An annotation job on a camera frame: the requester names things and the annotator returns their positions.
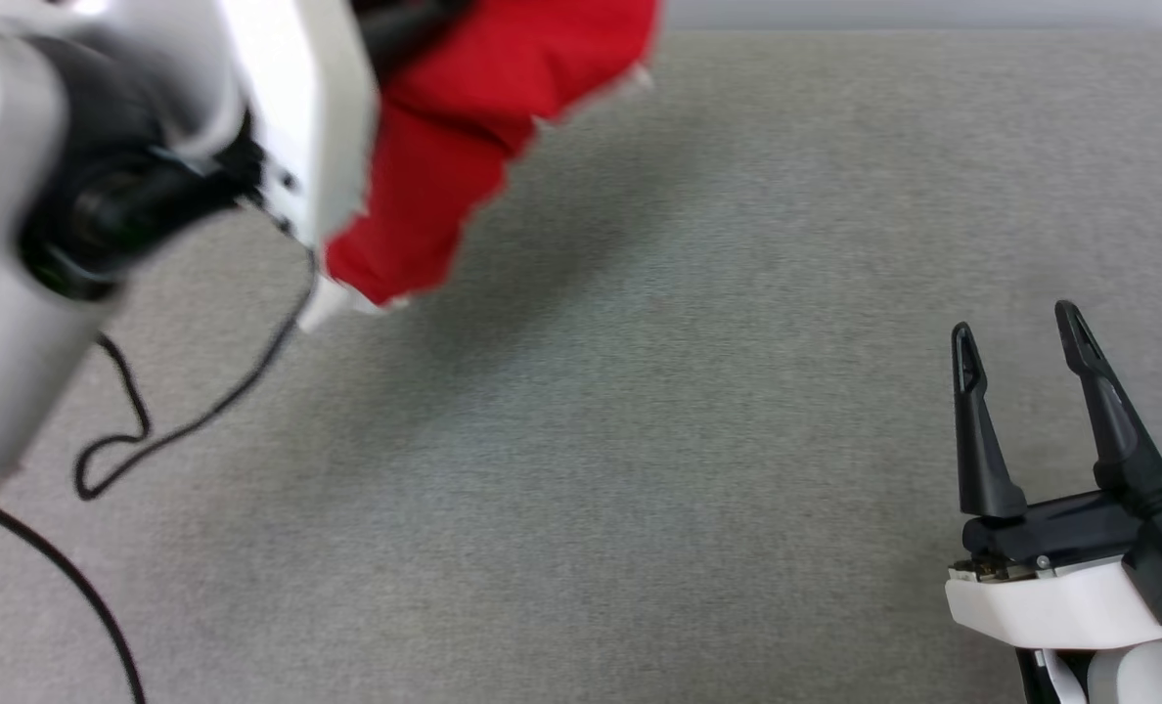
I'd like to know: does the thick black camera cable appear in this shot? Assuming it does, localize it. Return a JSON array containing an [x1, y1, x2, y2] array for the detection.
[[0, 484, 147, 704]]

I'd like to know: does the thin black cable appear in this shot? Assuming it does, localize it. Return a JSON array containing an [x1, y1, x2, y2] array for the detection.
[[73, 244, 320, 502]]

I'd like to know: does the red white short-sleeved shirt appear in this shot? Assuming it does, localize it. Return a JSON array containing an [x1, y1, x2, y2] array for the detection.
[[297, 0, 662, 333]]

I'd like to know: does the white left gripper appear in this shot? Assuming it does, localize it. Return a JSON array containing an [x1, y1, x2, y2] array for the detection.
[[217, 0, 472, 247]]

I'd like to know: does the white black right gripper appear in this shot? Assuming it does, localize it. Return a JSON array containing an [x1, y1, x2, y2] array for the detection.
[[945, 299, 1162, 653]]

